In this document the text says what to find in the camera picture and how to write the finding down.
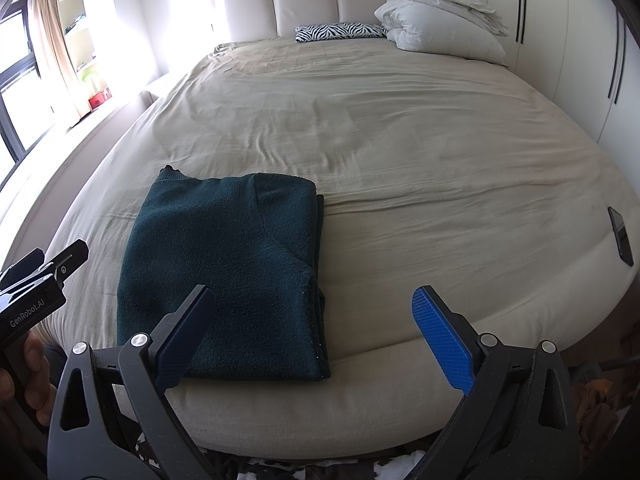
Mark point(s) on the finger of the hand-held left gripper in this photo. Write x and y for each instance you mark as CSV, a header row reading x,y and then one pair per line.
x,y
25,266
67,260

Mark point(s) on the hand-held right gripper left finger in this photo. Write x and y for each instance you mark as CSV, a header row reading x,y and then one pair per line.
x,y
187,340

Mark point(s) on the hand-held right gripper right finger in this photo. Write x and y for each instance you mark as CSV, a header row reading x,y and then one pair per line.
x,y
445,345

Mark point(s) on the dark green sweater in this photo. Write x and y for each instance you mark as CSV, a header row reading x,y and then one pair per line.
x,y
225,260

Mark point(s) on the person's left hand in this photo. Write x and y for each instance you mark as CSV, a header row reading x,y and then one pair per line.
x,y
36,355

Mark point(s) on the red box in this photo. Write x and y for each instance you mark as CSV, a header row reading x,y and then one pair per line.
x,y
99,100

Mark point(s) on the white nightstand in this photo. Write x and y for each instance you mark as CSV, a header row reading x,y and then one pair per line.
x,y
157,87

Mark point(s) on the window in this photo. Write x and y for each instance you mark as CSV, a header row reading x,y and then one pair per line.
x,y
15,60

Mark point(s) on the black smartphone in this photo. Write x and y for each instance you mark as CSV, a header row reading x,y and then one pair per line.
x,y
620,235

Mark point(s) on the bed with beige sheet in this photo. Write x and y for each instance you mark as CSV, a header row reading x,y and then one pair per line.
x,y
400,135

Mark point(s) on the beige curtain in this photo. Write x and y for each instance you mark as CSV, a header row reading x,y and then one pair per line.
x,y
50,40

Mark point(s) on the zebra print pillow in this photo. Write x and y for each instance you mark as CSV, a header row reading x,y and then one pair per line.
x,y
340,31
225,46

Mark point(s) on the white folded duvet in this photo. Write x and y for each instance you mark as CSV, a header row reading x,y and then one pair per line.
x,y
440,25

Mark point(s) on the white wardrobe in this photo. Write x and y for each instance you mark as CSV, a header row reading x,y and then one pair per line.
x,y
565,35

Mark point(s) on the beige padded headboard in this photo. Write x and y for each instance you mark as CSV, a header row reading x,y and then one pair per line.
x,y
300,0

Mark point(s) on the white wall shelf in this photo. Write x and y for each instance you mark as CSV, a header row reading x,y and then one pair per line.
x,y
75,5

